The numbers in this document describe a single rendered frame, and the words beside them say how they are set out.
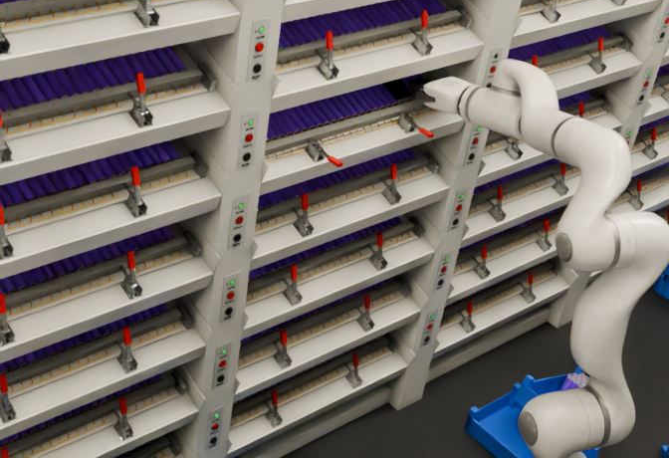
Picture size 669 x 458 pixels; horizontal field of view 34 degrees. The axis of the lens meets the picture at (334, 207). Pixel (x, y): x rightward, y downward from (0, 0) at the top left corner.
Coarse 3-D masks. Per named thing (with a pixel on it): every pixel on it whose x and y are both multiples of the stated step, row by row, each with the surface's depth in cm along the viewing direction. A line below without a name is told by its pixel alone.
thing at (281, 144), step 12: (396, 108) 247; (408, 108) 249; (420, 108) 252; (348, 120) 239; (360, 120) 240; (372, 120) 243; (384, 120) 245; (312, 132) 232; (324, 132) 233; (336, 132) 237; (276, 144) 226; (288, 144) 228; (300, 144) 231; (324, 144) 233
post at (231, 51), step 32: (256, 0) 195; (224, 64) 203; (256, 96) 208; (224, 128) 209; (224, 160) 211; (256, 160) 217; (224, 192) 215; (256, 192) 221; (224, 224) 220; (224, 256) 225; (224, 384) 247; (224, 416) 253; (192, 448) 254; (224, 448) 260
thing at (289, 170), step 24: (432, 72) 262; (432, 120) 252; (456, 120) 255; (336, 144) 236; (360, 144) 239; (384, 144) 242; (408, 144) 249; (264, 168) 219; (288, 168) 226; (312, 168) 230; (336, 168) 237; (264, 192) 225
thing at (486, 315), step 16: (528, 272) 335; (544, 272) 340; (560, 272) 342; (496, 288) 326; (512, 288) 332; (528, 288) 330; (544, 288) 336; (560, 288) 339; (464, 304) 317; (480, 304) 323; (496, 304) 325; (512, 304) 327; (528, 304) 329; (544, 304) 338; (448, 320) 314; (464, 320) 313; (480, 320) 318; (496, 320) 321; (512, 320) 329; (448, 336) 310; (464, 336) 312
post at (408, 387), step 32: (480, 0) 245; (512, 0) 246; (512, 32) 252; (480, 64) 250; (448, 160) 266; (480, 160) 270; (448, 192) 269; (448, 224) 276; (448, 288) 292; (416, 320) 291; (416, 352) 298; (416, 384) 307
